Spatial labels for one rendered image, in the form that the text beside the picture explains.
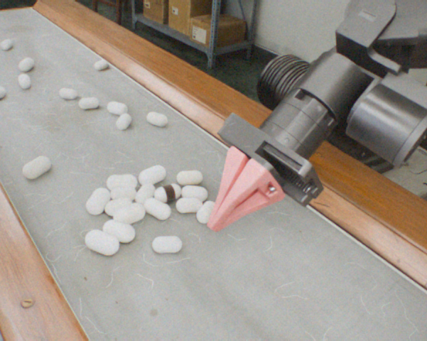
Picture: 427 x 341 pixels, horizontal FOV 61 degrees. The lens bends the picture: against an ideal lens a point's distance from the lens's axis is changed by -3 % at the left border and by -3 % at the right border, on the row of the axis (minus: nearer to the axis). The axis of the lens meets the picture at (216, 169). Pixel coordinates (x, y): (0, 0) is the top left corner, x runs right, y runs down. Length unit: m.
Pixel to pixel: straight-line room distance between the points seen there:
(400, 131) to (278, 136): 0.10
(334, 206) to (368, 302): 0.13
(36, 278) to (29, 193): 0.16
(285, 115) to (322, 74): 0.05
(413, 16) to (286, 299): 0.29
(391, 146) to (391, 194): 0.18
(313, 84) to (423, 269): 0.24
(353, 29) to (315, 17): 2.36
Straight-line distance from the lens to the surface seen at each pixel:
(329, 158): 0.55
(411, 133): 0.34
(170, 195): 0.45
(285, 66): 0.78
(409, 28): 0.38
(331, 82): 0.36
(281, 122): 0.34
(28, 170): 0.51
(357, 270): 0.44
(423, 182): 1.15
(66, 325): 0.34
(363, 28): 0.37
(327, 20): 2.68
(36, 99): 0.72
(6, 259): 0.40
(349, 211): 0.48
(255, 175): 0.32
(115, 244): 0.40
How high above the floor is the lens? 1.05
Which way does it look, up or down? 37 degrees down
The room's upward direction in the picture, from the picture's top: 6 degrees clockwise
